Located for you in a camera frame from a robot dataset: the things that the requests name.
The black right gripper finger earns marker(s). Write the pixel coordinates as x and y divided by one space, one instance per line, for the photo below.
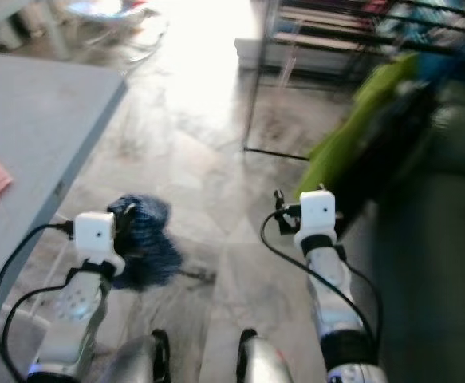
279 199

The blue plaid shirt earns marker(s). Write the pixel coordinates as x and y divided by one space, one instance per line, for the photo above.
144 239

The silver robot left leg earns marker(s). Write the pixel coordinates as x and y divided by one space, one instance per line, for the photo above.
136 363

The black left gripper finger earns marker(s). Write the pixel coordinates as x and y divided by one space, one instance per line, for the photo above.
124 219

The silver robot right leg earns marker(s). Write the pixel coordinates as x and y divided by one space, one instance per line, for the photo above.
268 367

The silver robot leg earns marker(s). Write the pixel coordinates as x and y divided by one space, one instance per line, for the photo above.
268 367
136 363

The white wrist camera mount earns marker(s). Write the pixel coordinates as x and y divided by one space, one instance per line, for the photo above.
96 239
316 211

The grey folding table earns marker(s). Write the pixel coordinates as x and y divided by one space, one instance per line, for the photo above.
41 120

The black garment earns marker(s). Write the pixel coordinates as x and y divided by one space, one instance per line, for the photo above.
399 159

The blue fabric bag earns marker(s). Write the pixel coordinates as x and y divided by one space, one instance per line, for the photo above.
455 60

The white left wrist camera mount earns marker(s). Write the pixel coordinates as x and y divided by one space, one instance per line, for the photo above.
96 239

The black metal drying rack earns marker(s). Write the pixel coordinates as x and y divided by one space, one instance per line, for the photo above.
251 104

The lime green printed shirt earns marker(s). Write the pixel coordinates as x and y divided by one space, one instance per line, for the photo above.
352 128

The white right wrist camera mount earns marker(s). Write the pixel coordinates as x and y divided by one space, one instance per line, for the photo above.
316 211

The baby bouncer seat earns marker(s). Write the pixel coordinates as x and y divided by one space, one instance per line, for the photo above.
104 9

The grey leather sofa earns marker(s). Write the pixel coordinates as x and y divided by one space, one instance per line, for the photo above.
439 279

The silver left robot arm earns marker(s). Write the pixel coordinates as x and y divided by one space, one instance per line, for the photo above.
76 319

